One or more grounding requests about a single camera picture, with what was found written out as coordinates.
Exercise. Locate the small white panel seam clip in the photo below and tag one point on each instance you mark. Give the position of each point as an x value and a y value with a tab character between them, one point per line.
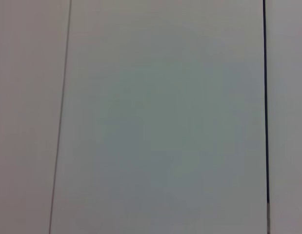
268	217

